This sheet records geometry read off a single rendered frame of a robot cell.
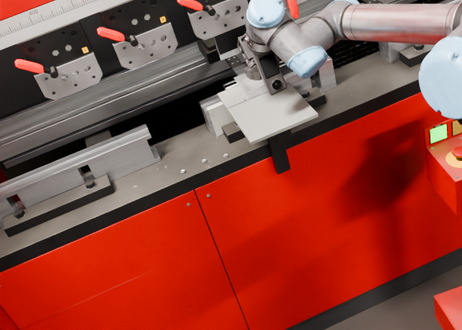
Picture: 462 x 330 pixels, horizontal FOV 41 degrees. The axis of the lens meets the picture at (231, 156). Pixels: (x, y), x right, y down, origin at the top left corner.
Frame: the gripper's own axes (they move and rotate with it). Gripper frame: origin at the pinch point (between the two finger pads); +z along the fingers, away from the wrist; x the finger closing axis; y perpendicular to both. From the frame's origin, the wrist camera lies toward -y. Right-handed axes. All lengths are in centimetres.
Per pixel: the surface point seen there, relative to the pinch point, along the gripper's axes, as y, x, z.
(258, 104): -5.6, 3.2, 1.3
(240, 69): 9.0, 1.1, 12.8
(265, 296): -51, 18, 55
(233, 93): 1.5, 7.0, 7.1
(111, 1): 25.0, 27.8, -19.5
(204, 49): 22.8, 6.6, 21.9
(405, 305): -74, -27, 75
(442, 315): -80, -33, 59
